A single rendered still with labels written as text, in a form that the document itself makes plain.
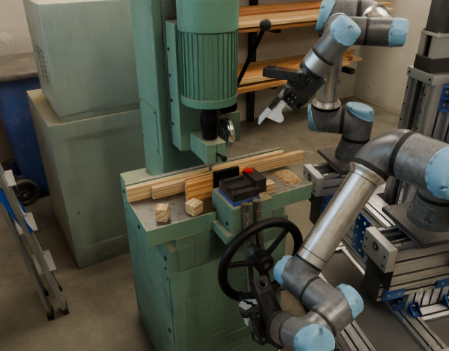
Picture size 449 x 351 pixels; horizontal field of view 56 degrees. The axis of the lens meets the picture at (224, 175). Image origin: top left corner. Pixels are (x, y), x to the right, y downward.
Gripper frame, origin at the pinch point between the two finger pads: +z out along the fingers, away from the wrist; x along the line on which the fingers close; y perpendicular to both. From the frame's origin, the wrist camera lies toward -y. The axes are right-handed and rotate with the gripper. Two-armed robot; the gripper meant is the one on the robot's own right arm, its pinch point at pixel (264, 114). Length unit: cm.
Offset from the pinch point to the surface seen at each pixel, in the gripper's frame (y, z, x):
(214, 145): -5.7, 17.3, -4.7
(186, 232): 5.6, 35.2, -23.6
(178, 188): -5.8, 35.2, -10.7
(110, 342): 13, 134, -10
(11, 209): -56, 103, -13
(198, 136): -12.1, 21.0, -1.1
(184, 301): 20, 59, -25
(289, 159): 17.4, 18.4, 23.7
